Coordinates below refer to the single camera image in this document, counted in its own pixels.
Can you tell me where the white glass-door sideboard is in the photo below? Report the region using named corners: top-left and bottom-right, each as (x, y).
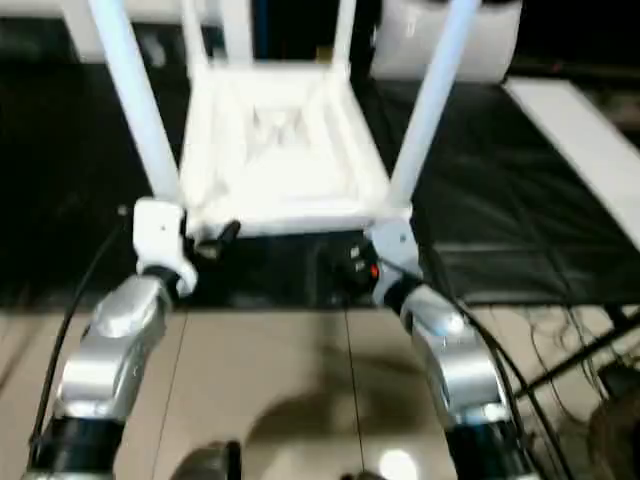
top-left (0, 0), bottom-right (256, 66)

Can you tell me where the white plastic table leg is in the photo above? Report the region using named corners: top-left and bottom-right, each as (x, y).
top-left (385, 0), bottom-right (483, 216)
top-left (330, 0), bottom-right (357, 66)
top-left (180, 0), bottom-right (211, 71)
top-left (88, 0), bottom-right (186, 206)

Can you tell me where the black work mat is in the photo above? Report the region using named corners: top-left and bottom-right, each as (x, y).
top-left (0, 45), bottom-right (640, 311)

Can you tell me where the white plastic table top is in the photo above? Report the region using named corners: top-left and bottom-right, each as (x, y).
top-left (170, 55), bottom-right (413, 241)

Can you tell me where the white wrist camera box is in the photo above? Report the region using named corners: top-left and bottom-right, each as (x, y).
top-left (130, 198), bottom-right (197, 296)
top-left (365, 215), bottom-right (423, 301)

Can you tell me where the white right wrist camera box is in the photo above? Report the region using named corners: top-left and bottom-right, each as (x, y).
top-left (365, 215), bottom-right (423, 301)

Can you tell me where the grey cushion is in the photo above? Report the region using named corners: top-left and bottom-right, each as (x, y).
top-left (372, 0), bottom-right (523, 83)

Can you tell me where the white sheet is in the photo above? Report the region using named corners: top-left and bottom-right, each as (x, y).
top-left (505, 78), bottom-right (640, 251)

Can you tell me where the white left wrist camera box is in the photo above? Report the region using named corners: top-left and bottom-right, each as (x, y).
top-left (130, 198), bottom-right (197, 296)

